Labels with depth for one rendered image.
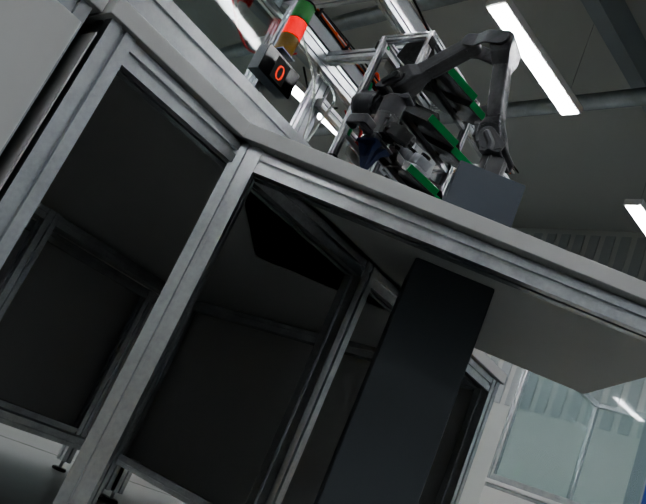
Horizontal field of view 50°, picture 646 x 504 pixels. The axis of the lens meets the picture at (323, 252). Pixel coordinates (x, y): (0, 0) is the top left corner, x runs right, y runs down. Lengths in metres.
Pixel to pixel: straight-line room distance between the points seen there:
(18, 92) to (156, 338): 0.40
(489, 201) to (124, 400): 0.78
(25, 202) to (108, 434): 0.36
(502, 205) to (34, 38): 0.89
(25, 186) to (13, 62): 0.16
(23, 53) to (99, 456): 0.56
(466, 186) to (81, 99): 0.76
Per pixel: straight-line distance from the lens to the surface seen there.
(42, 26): 1.02
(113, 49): 1.06
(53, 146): 1.00
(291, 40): 1.78
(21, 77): 1.00
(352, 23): 8.06
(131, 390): 1.10
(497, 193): 1.43
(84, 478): 1.11
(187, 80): 1.11
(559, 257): 1.17
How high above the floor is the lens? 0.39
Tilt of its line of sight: 17 degrees up
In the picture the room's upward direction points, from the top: 24 degrees clockwise
